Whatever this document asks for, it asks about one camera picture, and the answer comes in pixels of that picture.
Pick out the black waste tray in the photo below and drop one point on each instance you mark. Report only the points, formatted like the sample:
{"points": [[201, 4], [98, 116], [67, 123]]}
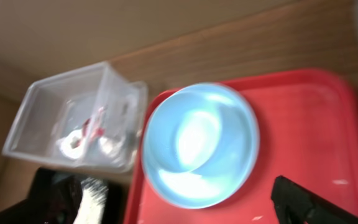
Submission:
{"points": [[103, 201]]}

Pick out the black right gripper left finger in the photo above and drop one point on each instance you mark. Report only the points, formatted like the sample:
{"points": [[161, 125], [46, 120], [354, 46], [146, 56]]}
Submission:
{"points": [[42, 211]]}

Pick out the light blue bowl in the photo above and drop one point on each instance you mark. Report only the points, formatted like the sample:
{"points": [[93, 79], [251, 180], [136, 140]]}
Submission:
{"points": [[204, 128]]}

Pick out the clear plastic bin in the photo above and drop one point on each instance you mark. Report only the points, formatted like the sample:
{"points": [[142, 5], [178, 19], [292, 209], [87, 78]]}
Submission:
{"points": [[54, 107]]}

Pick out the red snack wrapper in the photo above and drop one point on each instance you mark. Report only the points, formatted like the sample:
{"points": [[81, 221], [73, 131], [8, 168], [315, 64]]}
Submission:
{"points": [[96, 130]]}

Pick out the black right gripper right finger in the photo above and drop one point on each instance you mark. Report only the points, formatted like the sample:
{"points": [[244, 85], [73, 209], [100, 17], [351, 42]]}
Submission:
{"points": [[295, 204]]}

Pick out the red serving tray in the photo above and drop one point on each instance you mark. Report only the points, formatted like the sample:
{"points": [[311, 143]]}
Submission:
{"points": [[308, 123]]}

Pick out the light blue plate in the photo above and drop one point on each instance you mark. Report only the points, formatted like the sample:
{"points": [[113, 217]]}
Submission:
{"points": [[195, 190]]}

